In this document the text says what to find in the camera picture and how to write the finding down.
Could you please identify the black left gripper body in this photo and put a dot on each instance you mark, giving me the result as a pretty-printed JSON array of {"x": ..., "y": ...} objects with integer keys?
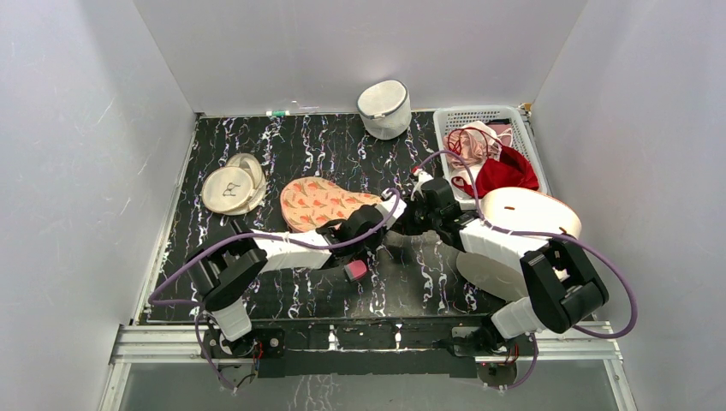
[{"x": 368, "y": 244}]

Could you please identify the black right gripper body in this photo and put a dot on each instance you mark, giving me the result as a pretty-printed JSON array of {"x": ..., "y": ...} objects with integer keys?
[{"x": 413, "y": 221}]

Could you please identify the floral mesh laundry bag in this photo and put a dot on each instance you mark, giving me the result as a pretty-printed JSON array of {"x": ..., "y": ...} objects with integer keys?
[{"x": 310, "y": 202}]

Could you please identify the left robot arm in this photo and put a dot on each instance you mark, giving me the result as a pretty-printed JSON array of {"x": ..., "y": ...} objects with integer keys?
[{"x": 223, "y": 271}]

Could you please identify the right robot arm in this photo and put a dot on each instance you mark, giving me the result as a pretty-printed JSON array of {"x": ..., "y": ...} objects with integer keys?
[{"x": 563, "y": 286}]

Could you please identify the pink bra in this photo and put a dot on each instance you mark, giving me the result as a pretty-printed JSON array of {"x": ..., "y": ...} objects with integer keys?
[{"x": 477, "y": 142}]

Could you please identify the red bra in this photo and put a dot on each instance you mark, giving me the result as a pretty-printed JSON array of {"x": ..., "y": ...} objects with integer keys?
[{"x": 511, "y": 170}]

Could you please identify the large cream cylindrical bag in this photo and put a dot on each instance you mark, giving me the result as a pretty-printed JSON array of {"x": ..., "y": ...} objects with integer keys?
[{"x": 491, "y": 259}]

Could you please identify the white cylindrical mesh laundry bag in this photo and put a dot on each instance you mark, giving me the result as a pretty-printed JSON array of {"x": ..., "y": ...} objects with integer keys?
[{"x": 385, "y": 109}]

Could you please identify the cream round laundry bag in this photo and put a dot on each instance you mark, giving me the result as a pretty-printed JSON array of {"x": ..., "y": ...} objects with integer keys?
[{"x": 237, "y": 188}]

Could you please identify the pink and grey stamp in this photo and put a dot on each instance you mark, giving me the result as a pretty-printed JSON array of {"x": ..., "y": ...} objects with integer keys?
[{"x": 355, "y": 270}]

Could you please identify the white plastic basket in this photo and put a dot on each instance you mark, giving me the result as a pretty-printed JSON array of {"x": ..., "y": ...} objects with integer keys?
[{"x": 449, "y": 119}]

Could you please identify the green white small tube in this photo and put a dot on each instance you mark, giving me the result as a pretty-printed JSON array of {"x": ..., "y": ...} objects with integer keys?
[{"x": 277, "y": 113}]

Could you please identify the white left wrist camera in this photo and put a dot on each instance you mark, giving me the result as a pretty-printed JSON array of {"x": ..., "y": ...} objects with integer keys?
[{"x": 392, "y": 206}]

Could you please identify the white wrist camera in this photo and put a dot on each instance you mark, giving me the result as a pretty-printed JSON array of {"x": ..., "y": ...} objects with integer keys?
[
  {"x": 392, "y": 206},
  {"x": 421, "y": 177}
]

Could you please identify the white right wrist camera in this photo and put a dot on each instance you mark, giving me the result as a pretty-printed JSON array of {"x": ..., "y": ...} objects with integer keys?
[{"x": 421, "y": 177}]

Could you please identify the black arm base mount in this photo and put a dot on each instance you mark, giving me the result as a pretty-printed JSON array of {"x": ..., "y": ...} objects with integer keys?
[{"x": 460, "y": 347}]

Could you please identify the aluminium frame rail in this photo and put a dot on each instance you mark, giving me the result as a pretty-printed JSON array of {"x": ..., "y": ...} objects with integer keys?
[{"x": 177, "y": 344}]

